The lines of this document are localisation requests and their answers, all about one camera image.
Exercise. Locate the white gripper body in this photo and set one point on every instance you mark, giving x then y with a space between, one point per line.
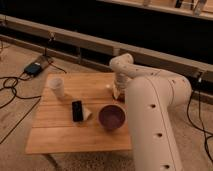
119 85

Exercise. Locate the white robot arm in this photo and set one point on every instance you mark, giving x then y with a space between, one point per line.
149 93

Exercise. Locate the dark ceramic bowl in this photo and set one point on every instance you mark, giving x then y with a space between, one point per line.
111 117

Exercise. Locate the white wedge object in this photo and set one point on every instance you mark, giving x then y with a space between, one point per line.
86 113

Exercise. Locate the black rectangular remote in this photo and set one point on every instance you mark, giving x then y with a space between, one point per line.
77 111

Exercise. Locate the wooden table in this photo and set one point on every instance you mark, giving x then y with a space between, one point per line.
53 130

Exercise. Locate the white paper cup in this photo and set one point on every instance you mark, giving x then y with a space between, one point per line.
57 86

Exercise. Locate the black power adapter box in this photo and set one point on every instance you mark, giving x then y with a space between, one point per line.
33 69

